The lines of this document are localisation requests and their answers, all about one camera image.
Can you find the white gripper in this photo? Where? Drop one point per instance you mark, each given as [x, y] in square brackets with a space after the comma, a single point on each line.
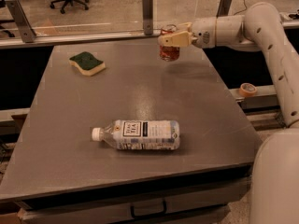
[203, 34]

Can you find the red coke can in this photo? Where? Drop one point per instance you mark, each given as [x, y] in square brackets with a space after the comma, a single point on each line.
[169, 54]

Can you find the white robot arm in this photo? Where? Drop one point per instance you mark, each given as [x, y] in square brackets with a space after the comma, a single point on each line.
[275, 176]

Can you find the orange tape roll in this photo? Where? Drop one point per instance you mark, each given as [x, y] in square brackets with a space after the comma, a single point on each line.
[247, 90]

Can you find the green and yellow sponge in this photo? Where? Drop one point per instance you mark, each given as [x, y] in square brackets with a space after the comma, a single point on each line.
[87, 64]

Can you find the clear plastic tea bottle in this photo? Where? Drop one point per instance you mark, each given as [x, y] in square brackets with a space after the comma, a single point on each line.
[139, 134]

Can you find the middle metal glass bracket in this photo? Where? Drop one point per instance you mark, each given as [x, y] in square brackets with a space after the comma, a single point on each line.
[147, 12]

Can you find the metal glass bracket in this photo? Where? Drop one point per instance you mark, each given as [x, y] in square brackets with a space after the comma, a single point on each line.
[147, 12]
[26, 31]
[224, 7]

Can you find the right metal glass bracket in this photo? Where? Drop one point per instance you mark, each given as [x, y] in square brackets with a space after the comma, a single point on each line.
[224, 7]

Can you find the metal window rail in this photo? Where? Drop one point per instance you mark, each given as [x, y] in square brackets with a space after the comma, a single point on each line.
[93, 38]

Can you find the left metal glass bracket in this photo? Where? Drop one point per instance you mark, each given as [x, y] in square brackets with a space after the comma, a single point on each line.
[26, 31]

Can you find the grey drawer with handle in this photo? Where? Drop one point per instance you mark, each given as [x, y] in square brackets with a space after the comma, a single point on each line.
[203, 204]

